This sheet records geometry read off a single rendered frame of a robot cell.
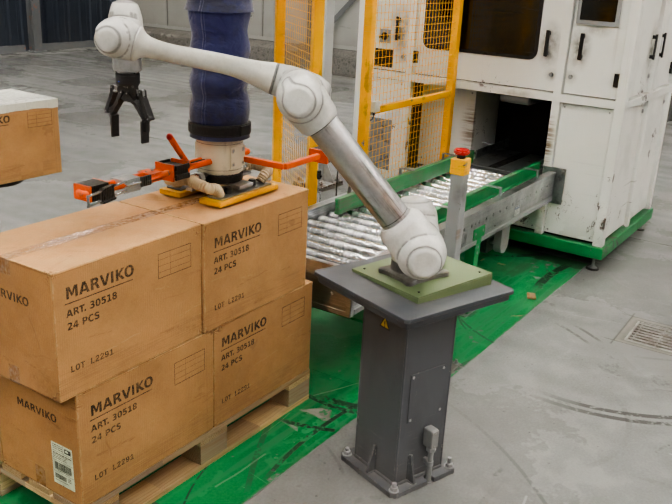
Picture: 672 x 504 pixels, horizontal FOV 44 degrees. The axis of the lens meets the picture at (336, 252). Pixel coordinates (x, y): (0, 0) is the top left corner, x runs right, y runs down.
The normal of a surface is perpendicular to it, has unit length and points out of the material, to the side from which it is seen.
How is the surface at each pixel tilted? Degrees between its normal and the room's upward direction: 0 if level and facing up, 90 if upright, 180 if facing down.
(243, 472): 0
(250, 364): 90
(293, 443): 0
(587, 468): 0
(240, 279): 90
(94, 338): 90
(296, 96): 86
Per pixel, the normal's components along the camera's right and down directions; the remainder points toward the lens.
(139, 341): 0.83, 0.22
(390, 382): -0.80, 0.17
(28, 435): -0.56, 0.25
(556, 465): 0.05, -0.94
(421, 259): 0.08, 0.43
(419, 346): 0.60, 0.29
